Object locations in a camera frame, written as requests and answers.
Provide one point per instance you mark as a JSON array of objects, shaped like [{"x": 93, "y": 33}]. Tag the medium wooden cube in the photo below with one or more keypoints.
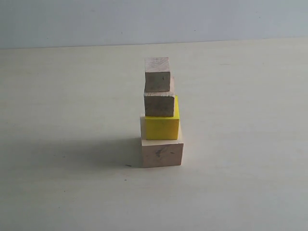
[{"x": 160, "y": 104}]

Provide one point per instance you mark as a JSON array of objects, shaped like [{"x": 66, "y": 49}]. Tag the yellow cube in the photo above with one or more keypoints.
[{"x": 163, "y": 128}]

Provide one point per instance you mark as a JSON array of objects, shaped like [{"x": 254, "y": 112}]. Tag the large wooden cube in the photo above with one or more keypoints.
[{"x": 160, "y": 153}]

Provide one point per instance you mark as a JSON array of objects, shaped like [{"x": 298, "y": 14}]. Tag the small wooden cube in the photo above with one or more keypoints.
[{"x": 157, "y": 74}]

